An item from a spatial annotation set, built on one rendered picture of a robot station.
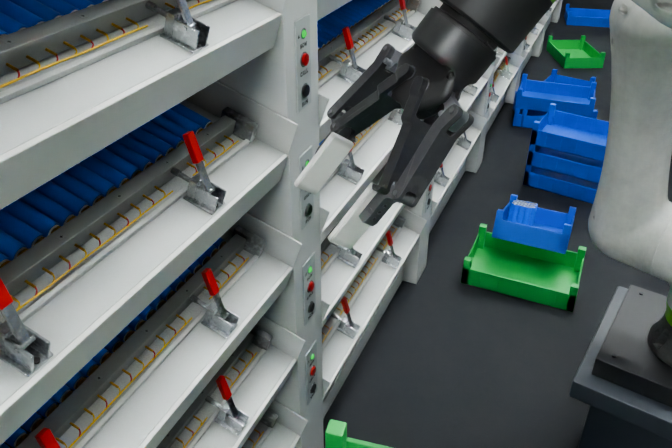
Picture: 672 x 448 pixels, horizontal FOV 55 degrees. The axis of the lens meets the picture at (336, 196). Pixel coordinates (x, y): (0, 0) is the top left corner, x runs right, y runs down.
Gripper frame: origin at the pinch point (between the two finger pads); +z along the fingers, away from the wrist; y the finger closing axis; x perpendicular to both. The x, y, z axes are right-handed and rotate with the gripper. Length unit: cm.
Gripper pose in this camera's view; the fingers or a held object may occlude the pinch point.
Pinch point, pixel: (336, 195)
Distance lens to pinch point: 64.3
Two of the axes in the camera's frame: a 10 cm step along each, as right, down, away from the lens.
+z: -5.9, 7.5, 2.9
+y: -4.0, -5.9, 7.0
